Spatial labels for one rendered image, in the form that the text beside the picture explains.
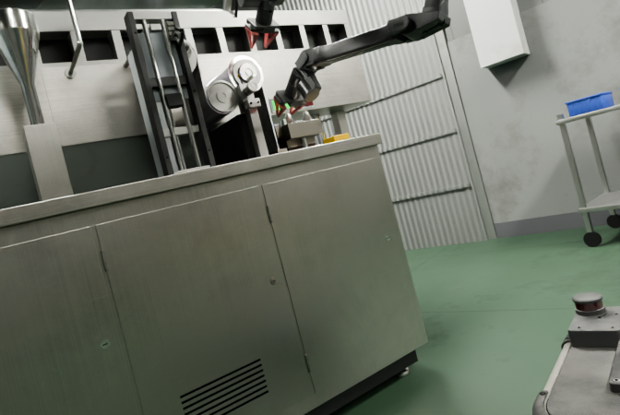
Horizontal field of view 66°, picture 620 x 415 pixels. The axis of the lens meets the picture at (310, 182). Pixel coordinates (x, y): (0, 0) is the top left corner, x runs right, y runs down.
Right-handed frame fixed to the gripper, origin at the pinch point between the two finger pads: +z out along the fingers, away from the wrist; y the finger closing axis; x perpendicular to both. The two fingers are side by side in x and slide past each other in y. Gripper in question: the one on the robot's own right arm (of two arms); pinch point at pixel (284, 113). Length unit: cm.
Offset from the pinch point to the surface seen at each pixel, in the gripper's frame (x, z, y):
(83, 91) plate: 47, 21, -57
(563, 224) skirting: -67, 93, 235
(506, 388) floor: -116, 16, 22
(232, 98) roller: 14.6, 2.8, -14.3
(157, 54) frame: 21.9, -13.8, -41.4
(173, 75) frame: 14.4, -11.3, -38.6
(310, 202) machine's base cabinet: -37.3, 3.7, -10.5
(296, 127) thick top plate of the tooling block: -1.2, 7.8, 7.4
